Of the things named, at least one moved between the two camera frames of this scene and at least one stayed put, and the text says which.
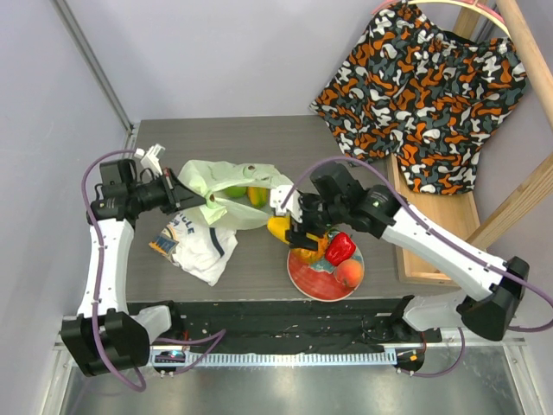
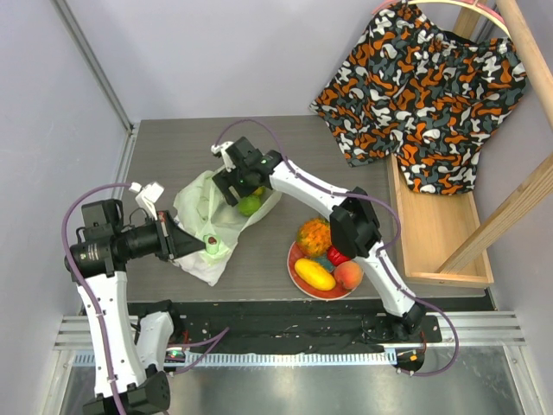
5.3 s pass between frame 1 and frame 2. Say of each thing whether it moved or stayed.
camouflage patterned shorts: stayed
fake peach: stayed
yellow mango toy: moved
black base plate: stayed
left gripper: moved
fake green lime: moved
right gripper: moved
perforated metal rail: stayed
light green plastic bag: moved
